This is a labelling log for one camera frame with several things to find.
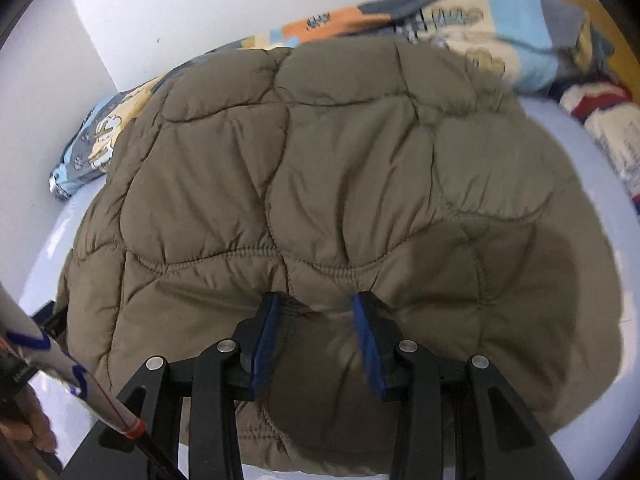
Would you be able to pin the white rod with blue marks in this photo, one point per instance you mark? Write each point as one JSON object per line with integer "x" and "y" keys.
{"x": 25, "y": 330}

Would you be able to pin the person's left hand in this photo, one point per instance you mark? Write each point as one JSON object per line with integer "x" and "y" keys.
{"x": 25, "y": 425}

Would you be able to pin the wooden headboard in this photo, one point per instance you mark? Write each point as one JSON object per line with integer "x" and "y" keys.
{"x": 595, "y": 7}

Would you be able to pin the olive quilted hooded jacket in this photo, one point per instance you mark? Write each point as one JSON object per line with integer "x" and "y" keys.
{"x": 350, "y": 185}

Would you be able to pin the patchwork print fleece blanket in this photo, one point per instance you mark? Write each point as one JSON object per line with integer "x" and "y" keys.
{"x": 520, "y": 25}

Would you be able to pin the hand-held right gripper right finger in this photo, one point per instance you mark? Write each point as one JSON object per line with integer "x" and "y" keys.
{"x": 370, "y": 355}

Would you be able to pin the navy star print pillow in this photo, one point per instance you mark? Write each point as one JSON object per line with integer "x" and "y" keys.
{"x": 615, "y": 130}

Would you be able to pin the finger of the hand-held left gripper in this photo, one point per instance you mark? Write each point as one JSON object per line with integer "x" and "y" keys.
{"x": 52, "y": 322}

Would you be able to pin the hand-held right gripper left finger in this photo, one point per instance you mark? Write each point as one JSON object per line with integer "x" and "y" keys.
{"x": 262, "y": 350}

